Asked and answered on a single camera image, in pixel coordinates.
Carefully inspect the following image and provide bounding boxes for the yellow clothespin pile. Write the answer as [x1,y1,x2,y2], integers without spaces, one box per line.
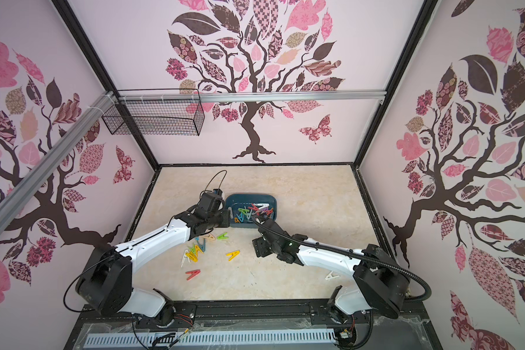
[226,250,241,261]
[185,250,198,263]

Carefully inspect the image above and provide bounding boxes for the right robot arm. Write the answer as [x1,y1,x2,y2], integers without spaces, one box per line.
[253,216,410,319]

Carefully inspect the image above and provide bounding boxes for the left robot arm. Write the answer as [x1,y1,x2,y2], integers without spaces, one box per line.
[75,189,230,327]

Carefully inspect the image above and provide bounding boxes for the teal plastic storage box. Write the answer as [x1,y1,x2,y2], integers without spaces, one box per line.
[225,193,278,228]

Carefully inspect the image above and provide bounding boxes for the beige clothespin left pile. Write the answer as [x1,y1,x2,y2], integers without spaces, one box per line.
[202,233,217,241]

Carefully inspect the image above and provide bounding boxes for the green clothespin left pile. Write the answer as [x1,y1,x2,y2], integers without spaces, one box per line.
[217,232,229,241]

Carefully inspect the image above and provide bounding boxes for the slate blue clothespin left pile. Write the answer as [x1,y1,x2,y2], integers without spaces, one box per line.
[197,239,206,252]

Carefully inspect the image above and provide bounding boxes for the white clothespin near right base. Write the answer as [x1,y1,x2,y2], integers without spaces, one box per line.
[325,271,340,281]

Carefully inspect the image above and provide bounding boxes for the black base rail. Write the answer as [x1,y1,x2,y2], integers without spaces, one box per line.
[76,297,425,331]

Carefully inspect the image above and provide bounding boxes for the white slotted cable duct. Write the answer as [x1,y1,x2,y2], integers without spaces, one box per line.
[82,329,336,349]

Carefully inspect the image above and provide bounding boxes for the black wire mesh basket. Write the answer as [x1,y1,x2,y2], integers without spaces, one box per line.
[102,87,205,137]

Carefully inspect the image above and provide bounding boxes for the black corrugated cable hose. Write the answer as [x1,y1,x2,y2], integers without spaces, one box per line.
[250,217,433,303]

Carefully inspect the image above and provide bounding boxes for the aluminium rail on back wall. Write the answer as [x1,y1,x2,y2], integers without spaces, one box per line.
[118,90,386,103]

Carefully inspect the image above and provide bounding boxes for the aluminium rail on wall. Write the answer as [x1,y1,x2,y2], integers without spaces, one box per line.
[0,91,115,236]
[118,90,386,103]

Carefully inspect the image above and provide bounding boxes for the aluminium rail on left wall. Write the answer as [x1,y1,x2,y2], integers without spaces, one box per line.
[0,91,115,236]

